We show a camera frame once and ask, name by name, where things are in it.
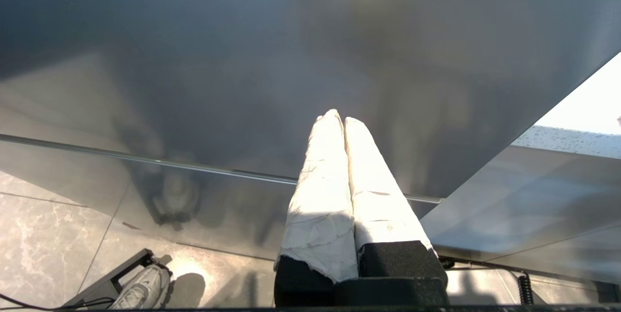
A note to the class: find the grey base cabinet door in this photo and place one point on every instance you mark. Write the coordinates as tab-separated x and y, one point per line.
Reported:
533	205

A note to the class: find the black base frame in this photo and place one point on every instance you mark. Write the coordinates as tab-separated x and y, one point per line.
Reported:
104	285

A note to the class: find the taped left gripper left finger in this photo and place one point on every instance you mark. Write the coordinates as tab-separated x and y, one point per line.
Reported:
320	195

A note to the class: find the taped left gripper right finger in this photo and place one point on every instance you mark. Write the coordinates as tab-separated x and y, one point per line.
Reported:
378	195

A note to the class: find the white sneaker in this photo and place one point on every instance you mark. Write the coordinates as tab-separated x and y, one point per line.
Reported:
143	287

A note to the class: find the stainless steel appliance front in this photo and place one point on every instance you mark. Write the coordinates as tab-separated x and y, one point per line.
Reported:
194	59

